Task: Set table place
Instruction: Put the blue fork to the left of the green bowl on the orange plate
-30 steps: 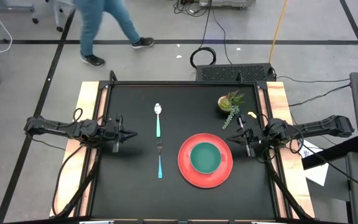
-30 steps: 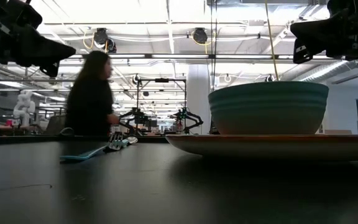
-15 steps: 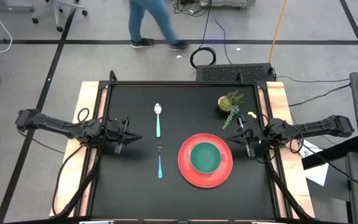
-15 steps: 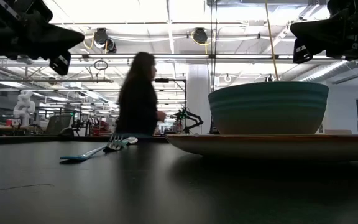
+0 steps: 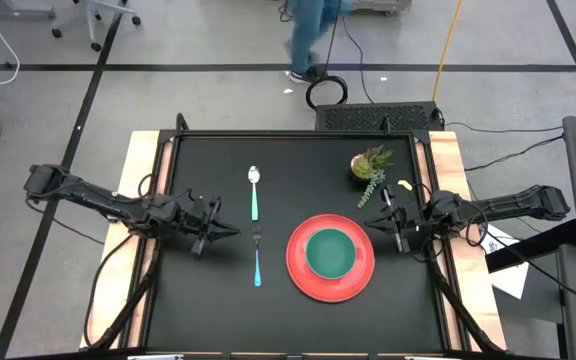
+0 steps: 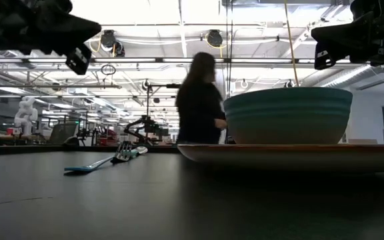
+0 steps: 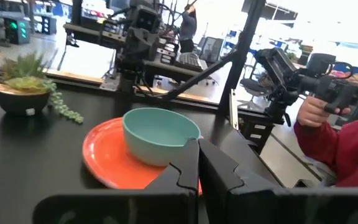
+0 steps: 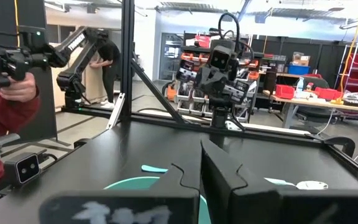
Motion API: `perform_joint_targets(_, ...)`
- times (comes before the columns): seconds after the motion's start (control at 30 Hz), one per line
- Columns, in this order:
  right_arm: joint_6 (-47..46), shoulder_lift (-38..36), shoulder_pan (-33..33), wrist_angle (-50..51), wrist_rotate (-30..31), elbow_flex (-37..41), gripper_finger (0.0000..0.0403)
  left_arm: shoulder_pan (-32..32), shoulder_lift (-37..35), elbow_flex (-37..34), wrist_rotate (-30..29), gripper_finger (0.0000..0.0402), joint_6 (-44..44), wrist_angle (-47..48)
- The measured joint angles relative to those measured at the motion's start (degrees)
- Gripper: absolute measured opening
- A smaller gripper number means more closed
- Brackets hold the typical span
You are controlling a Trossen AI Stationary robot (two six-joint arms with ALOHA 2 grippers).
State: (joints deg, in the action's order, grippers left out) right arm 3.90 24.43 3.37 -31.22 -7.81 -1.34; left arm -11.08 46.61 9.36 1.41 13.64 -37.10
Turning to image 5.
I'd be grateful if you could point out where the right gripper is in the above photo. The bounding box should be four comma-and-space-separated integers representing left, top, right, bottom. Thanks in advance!
364, 184, 428, 255

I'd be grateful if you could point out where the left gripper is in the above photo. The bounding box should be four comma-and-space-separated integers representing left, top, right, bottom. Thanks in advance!
177, 196, 242, 257

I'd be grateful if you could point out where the spoon with teal handle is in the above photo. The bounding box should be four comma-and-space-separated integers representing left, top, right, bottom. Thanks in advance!
246, 165, 263, 223

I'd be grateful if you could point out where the fork with blue handle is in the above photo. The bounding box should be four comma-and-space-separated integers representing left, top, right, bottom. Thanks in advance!
251, 223, 264, 289

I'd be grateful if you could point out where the teal bowl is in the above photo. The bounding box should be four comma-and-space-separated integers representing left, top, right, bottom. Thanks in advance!
305, 227, 358, 281

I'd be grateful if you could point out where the succulent plant in brown pot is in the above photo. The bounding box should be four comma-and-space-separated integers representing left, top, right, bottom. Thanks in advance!
349, 144, 396, 210

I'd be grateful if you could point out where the orange plate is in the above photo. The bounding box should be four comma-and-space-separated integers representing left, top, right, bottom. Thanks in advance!
285, 213, 377, 305

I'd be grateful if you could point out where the black perforated computer case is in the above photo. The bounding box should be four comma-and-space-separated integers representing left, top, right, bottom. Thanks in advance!
314, 100, 445, 134

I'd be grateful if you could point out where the white paper sheet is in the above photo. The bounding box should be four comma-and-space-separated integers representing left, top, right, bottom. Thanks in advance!
485, 222, 532, 301

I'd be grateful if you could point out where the person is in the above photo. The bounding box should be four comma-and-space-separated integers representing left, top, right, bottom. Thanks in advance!
284, 0, 355, 85

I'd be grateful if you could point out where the grey equipment cart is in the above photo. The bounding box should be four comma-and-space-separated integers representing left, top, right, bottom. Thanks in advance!
350, 0, 413, 15

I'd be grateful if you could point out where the white office chair base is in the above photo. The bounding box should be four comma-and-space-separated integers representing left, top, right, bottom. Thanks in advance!
50, 0, 142, 53

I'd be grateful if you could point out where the black coiled cable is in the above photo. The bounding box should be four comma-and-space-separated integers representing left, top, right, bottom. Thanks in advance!
304, 0, 350, 112

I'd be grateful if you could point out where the yellow hose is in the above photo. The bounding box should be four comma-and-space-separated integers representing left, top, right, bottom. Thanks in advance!
431, 0, 466, 104

